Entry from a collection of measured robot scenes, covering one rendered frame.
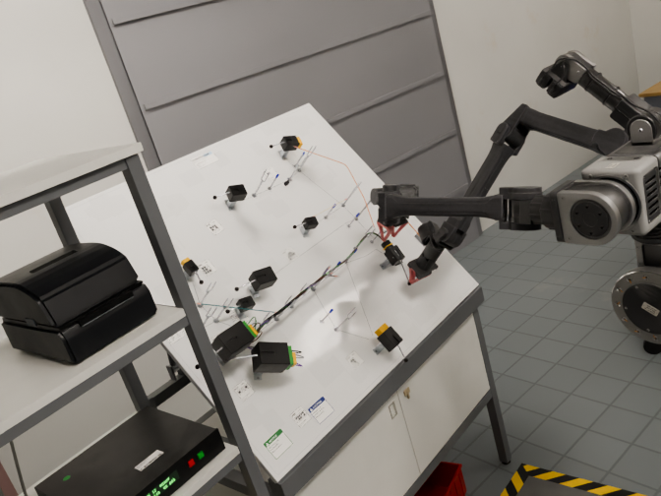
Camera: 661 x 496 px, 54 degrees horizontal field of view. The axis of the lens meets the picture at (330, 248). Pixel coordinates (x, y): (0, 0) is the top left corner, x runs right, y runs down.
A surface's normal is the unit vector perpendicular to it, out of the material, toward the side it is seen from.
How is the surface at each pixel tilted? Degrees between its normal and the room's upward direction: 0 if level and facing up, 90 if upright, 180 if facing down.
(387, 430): 90
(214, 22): 90
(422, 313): 53
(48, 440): 90
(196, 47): 90
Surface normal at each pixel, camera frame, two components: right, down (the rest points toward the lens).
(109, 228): 0.42, -0.53
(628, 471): -0.27, -0.91
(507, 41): 0.63, 0.09
